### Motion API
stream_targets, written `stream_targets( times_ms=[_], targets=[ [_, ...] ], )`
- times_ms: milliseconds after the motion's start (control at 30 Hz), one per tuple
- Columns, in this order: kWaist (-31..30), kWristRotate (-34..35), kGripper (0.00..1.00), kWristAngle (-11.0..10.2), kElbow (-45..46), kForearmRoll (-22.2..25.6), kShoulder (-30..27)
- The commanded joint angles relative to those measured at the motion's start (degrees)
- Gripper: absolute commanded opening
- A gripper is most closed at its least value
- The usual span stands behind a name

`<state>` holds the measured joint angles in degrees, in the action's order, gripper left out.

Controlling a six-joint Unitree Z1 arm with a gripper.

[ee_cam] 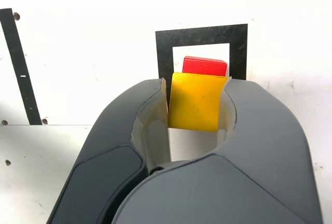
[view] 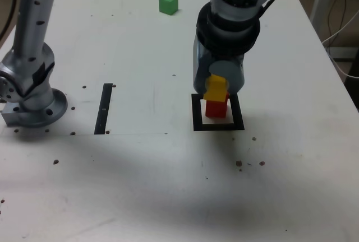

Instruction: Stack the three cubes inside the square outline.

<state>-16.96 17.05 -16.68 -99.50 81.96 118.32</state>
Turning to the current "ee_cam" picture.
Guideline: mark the yellow cube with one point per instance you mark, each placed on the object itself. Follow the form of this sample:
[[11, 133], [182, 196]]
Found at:
[[194, 102]]

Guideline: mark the black tape strip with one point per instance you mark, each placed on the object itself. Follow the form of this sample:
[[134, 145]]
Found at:
[[18, 63]]

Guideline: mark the red cube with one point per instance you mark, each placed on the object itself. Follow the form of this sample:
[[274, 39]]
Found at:
[[205, 66]]

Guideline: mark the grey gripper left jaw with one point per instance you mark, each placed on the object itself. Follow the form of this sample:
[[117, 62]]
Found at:
[[116, 136]]

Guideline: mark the black tape square outline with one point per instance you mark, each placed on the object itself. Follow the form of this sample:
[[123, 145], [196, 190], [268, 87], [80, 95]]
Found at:
[[163, 53]]

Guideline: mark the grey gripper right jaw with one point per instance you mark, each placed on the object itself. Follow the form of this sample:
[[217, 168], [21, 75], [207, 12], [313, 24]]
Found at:
[[233, 182]]

